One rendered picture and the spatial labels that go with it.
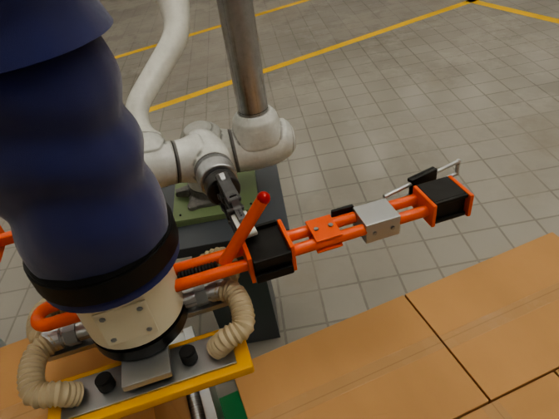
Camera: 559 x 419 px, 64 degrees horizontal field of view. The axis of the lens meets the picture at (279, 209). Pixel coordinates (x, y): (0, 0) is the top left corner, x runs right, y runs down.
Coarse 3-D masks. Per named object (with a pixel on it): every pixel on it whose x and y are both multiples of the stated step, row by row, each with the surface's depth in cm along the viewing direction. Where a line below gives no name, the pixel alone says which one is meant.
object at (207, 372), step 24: (192, 360) 75; (216, 360) 76; (240, 360) 76; (96, 384) 73; (120, 384) 75; (168, 384) 74; (192, 384) 74; (216, 384) 75; (48, 408) 74; (72, 408) 72; (96, 408) 72; (120, 408) 72; (144, 408) 73
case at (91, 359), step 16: (0, 352) 100; (16, 352) 99; (80, 352) 97; (96, 352) 96; (0, 368) 96; (16, 368) 96; (48, 368) 95; (64, 368) 94; (80, 368) 93; (0, 384) 93; (16, 384) 93; (0, 400) 90; (16, 400) 90; (176, 400) 111; (0, 416) 88; (16, 416) 87; (32, 416) 87; (128, 416) 84; (144, 416) 83; (160, 416) 87; (176, 416) 103
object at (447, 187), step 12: (432, 180) 87; (444, 180) 87; (456, 180) 86; (420, 192) 85; (432, 192) 85; (444, 192) 84; (456, 192) 84; (468, 192) 83; (420, 204) 86; (432, 204) 82; (444, 204) 82; (456, 204) 84; (468, 204) 84; (432, 216) 83; (444, 216) 85; (456, 216) 85
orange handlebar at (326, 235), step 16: (400, 208) 86; (416, 208) 84; (320, 224) 82; (336, 224) 82; (0, 240) 92; (320, 240) 79; (336, 240) 80; (208, 256) 80; (240, 256) 81; (176, 272) 79; (208, 272) 77; (224, 272) 77; (240, 272) 78; (176, 288) 76; (48, 304) 75; (32, 320) 73; (48, 320) 72; (64, 320) 73; (80, 320) 73
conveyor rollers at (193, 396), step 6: (186, 396) 129; (192, 396) 129; (198, 396) 129; (192, 402) 127; (198, 402) 127; (192, 408) 126; (198, 408) 126; (192, 414) 124; (198, 414) 124; (204, 414) 125
